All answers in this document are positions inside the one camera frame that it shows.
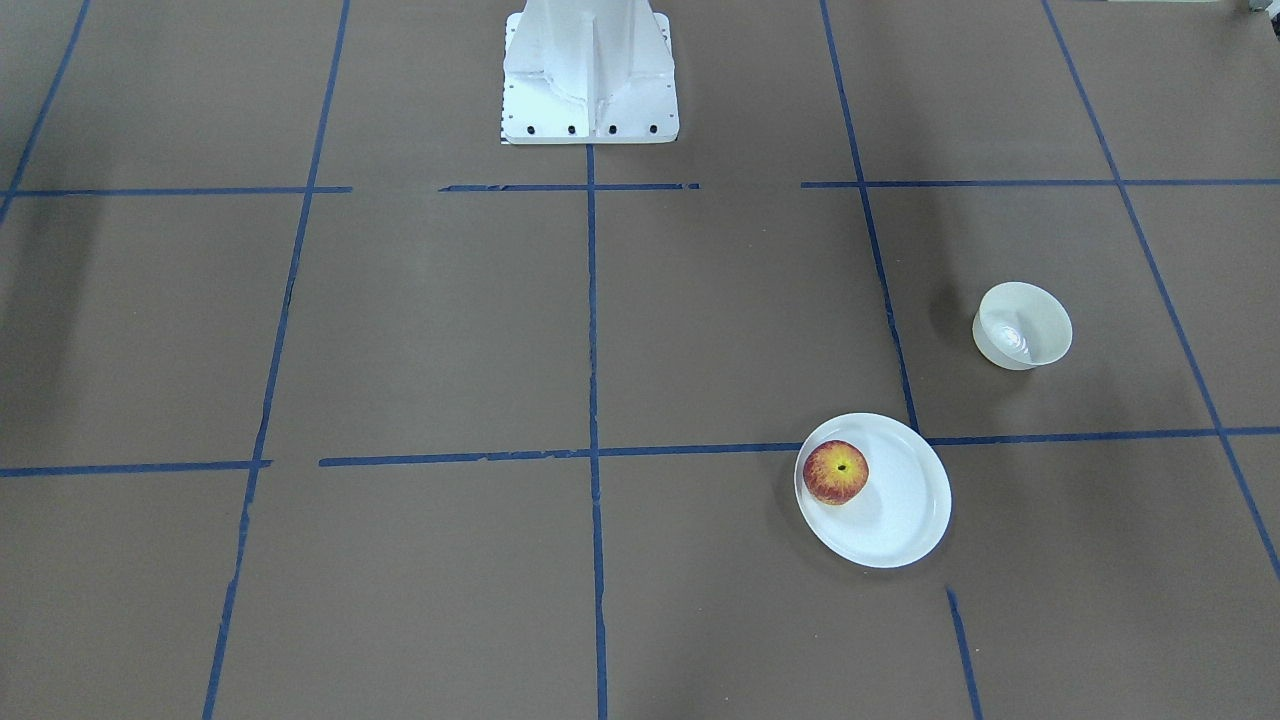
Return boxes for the red yellow apple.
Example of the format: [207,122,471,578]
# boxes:
[801,439,870,506]

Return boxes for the white bowl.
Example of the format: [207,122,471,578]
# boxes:
[972,282,1074,372]

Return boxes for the white plate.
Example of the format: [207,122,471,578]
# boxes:
[794,413,952,569]

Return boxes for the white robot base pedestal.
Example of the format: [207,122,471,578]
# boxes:
[500,1,681,145]

